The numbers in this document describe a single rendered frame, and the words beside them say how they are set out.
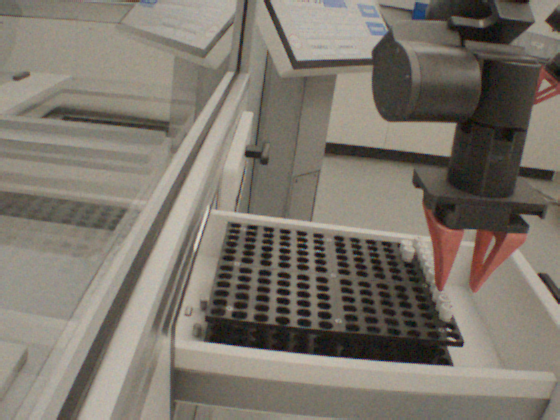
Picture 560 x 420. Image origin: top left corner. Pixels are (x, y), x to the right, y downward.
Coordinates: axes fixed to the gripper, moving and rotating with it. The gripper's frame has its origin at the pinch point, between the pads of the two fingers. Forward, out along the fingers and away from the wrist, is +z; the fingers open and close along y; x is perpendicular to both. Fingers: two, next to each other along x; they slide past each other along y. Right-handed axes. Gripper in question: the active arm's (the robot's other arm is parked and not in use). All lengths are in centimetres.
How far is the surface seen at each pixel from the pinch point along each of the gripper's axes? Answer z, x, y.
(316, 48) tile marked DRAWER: -8, -90, 10
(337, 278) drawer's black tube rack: 3.2, -4.7, 10.1
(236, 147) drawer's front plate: -0.8, -30.7, 22.4
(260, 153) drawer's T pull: 1.3, -35.1, 19.2
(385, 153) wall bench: 88, -322, -58
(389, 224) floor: 94, -215, -43
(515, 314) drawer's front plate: 5.5, -3.2, -8.6
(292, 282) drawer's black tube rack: 2.9, -3.0, 14.4
